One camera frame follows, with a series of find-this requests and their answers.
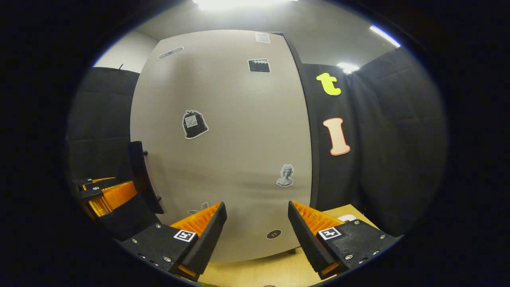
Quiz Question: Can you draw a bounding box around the dark grey cabinet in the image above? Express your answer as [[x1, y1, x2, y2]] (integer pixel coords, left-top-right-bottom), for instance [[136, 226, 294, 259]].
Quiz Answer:
[[275, 31, 321, 256]]

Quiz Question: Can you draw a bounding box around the grey cabinet door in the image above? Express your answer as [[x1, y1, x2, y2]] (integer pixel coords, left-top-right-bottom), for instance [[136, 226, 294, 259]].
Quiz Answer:
[[128, 30, 313, 263]]

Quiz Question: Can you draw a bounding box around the long ceiling light strip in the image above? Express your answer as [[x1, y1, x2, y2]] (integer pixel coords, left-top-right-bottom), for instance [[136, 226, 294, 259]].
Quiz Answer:
[[370, 25, 401, 49]]

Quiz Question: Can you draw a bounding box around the large ceiling light panel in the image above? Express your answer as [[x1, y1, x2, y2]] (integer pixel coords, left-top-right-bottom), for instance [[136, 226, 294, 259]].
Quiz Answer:
[[193, 0, 298, 11]]

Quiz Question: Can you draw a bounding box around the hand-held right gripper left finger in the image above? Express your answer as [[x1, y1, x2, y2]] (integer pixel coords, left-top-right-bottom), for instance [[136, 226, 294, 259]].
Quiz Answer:
[[122, 201, 228, 281]]

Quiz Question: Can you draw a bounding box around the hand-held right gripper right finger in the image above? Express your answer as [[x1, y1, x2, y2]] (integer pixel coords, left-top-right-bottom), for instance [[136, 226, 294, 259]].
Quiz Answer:
[[288, 201, 399, 279]]

